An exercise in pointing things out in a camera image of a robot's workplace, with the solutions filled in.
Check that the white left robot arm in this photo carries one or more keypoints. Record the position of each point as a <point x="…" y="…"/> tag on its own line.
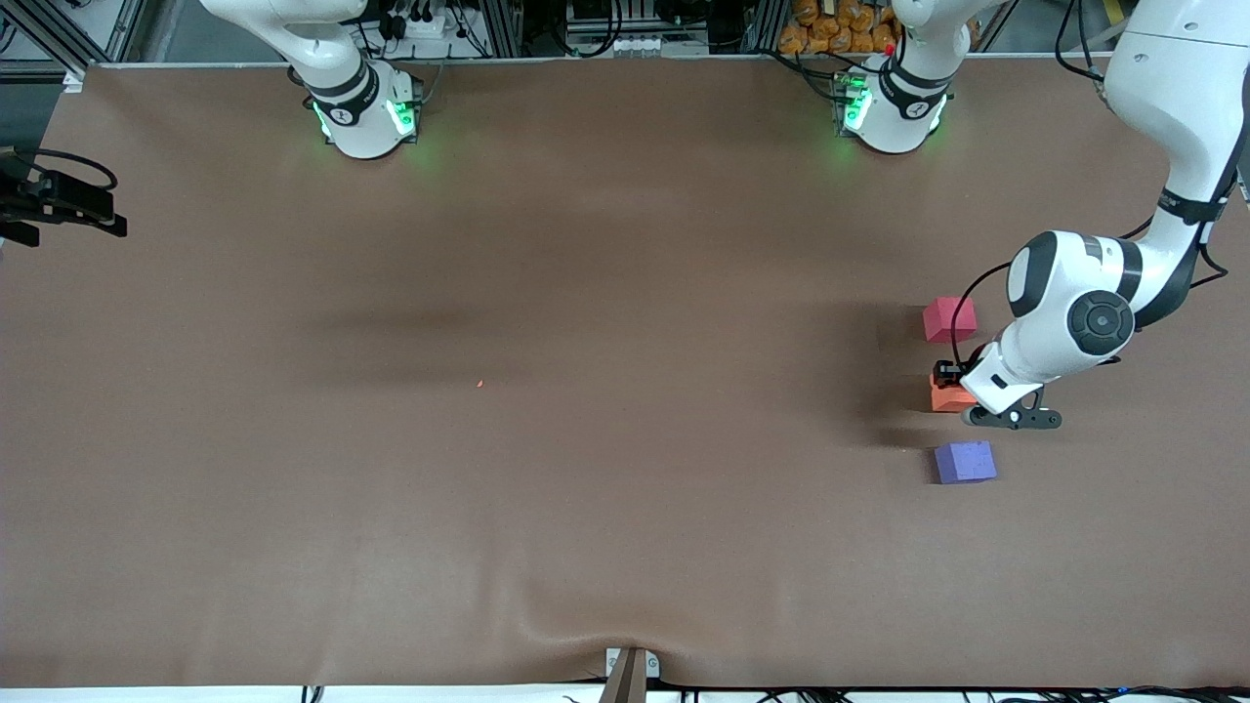
<point x="1172" y="88"/>

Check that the aluminium frame upright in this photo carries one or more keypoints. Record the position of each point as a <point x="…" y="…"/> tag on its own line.
<point x="767" y="24"/>
<point x="503" y="29"/>

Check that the metal clamp bracket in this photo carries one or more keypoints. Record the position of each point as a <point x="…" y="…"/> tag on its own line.
<point x="630" y="683"/>

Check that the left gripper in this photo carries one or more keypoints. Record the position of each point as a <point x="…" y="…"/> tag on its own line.
<point x="947" y="374"/>

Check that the red foam block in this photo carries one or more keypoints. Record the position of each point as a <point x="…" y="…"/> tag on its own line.
<point x="947" y="320"/>

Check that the brown table mat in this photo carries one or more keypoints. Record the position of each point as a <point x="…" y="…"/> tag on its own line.
<point x="391" y="488"/>

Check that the orange foam block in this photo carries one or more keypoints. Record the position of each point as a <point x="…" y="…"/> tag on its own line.
<point x="945" y="398"/>

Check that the aluminium frame corner post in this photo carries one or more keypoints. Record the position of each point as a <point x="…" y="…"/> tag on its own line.
<point x="1245" y="181"/>
<point x="49" y="39"/>

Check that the bag of orange snacks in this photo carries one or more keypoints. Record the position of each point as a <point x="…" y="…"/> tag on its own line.
<point x="830" y="29"/>

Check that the white empty power strip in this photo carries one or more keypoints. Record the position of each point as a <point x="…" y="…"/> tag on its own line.
<point x="645" y="45"/>

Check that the white power strip with plugs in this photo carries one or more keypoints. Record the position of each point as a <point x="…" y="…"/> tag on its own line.
<point x="430" y="27"/>

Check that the purple foam block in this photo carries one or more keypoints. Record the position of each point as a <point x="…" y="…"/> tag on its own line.
<point x="965" y="462"/>

